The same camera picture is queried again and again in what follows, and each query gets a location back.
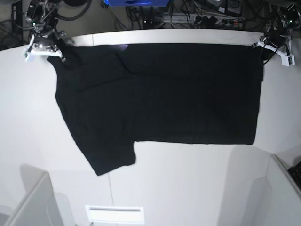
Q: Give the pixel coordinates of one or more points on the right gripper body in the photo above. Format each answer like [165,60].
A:
[47,38]

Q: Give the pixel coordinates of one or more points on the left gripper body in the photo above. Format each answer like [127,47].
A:
[277,39]

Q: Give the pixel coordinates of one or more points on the black T-shirt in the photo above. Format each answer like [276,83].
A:
[111,96]

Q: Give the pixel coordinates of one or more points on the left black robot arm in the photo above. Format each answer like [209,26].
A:
[285,16]

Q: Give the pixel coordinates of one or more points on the blue box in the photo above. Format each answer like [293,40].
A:
[124,3]

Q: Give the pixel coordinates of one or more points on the black keyboard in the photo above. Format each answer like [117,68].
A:
[295,173]

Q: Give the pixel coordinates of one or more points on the grey right partition panel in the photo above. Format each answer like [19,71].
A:
[274,200]

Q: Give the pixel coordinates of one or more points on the grey partition panel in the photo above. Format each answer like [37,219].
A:
[41,205]
[274,200]

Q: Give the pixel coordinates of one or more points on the grey left partition panel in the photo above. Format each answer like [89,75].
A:
[41,205]

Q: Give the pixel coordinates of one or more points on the white slotted table grommet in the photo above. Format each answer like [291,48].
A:
[115,215]

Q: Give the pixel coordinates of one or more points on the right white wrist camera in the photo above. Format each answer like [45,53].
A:
[40,48]

